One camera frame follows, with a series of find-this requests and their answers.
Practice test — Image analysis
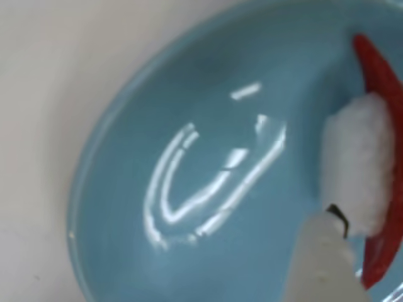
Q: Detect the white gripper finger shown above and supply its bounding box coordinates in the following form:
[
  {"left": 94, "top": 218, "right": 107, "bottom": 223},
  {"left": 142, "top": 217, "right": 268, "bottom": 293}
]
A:
[{"left": 281, "top": 203, "right": 370, "bottom": 302}]

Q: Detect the blue ceramic dish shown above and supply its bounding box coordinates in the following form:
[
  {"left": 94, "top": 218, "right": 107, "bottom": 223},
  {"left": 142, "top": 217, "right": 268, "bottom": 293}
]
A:
[{"left": 67, "top": 0, "right": 403, "bottom": 302}]

